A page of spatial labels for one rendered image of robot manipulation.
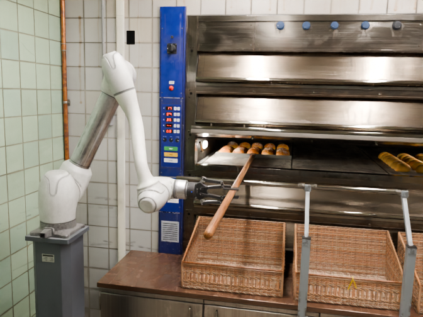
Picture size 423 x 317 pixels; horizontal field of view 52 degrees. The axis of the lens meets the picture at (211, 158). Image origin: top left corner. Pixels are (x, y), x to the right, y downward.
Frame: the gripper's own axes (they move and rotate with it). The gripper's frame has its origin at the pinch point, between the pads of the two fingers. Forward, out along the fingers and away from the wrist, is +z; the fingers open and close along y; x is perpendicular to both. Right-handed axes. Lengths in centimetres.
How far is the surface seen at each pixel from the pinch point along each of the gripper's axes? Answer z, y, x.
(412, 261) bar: 84, 31, -15
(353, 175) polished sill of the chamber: 64, 2, -75
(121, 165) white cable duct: -82, 4, -76
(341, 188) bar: 53, 3, -38
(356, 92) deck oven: 62, -47, -76
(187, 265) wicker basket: -26, 48, -27
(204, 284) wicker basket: -16, 58, -27
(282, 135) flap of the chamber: 21, -21, -61
